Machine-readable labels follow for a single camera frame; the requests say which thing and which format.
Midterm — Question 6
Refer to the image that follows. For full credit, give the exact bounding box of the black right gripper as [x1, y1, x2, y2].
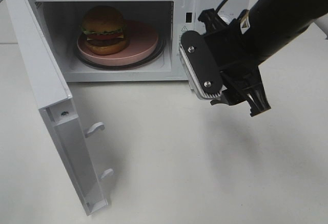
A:
[198, 8, 271, 117]

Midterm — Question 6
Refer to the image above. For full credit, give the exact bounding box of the pink round plate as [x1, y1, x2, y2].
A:
[77, 20, 159, 67]

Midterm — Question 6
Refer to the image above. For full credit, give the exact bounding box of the burger with lettuce and tomato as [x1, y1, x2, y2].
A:
[81, 6, 129, 55]

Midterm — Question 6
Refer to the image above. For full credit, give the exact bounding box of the white microwave door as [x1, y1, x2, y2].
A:
[6, 0, 108, 215]

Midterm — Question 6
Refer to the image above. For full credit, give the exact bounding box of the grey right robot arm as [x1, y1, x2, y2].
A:
[198, 0, 327, 116]

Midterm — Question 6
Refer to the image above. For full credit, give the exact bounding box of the white upper microwave knob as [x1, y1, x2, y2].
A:
[219, 14, 233, 25]

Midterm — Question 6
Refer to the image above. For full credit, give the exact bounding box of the white warning label sticker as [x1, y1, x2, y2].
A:
[177, 24, 192, 49]

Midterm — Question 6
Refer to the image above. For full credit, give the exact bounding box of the glass microwave turntable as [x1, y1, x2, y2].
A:
[74, 39, 166, 71]

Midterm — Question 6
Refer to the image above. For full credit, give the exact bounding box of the white microwave oven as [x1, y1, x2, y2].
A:
[36, 0, 222, 82]

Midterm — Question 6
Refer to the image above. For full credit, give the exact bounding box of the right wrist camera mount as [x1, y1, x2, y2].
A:
[179, 31, 224, 103]

